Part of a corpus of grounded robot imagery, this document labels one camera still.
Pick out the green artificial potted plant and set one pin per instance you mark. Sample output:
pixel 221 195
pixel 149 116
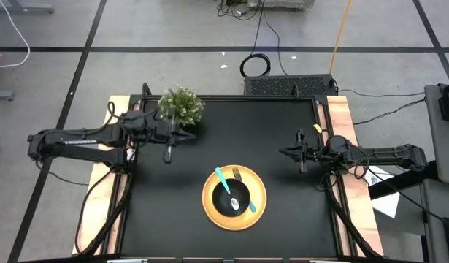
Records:
pixel 185 104

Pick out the black frame post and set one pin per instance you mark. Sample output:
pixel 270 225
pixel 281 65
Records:
pixel 295 92
pixel 146 91

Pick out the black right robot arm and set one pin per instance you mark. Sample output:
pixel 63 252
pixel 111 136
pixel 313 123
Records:
pixel 384 153

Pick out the black bowl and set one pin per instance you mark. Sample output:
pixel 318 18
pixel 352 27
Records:
pixel 224 201

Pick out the black beam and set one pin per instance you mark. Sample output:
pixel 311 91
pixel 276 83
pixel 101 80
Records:
pixel 403 180

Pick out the grey stand foot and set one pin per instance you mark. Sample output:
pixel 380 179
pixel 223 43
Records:
pixel 1 95
pixel 27 7

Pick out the black aluminium table frame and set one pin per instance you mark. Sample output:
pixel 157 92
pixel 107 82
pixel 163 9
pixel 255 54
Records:
pixel 246 97

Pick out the grey equipment box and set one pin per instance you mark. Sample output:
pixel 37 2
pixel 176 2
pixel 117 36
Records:
pixel 282 3

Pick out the white paper sheet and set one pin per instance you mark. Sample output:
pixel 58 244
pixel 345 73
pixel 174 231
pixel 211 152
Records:
pixel 388 204

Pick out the black screen device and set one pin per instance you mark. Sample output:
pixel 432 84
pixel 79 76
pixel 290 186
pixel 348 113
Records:
pixel 448 106

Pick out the yellow plate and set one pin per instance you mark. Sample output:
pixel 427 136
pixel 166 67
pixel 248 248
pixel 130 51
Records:
pixel 258 193

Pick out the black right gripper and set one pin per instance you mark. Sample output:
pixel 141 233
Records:
pixel 311 154

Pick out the silver edge plate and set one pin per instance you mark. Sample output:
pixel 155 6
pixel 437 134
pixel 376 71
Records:
pixel 127 261
pixel 330 261

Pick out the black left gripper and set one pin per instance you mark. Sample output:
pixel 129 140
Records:
pixel 162 133

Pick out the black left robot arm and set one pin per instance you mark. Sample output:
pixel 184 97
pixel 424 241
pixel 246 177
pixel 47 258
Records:
pixel 78 144

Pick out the grey metal cabinet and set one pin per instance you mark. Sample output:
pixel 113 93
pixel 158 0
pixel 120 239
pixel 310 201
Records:
pixel 434 204
pixel 443 146

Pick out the black perforated computer case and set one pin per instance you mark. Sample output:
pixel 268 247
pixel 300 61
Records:
pixel 282 85

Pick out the yellow tag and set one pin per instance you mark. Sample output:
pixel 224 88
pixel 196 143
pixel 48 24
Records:
pixel 317 128

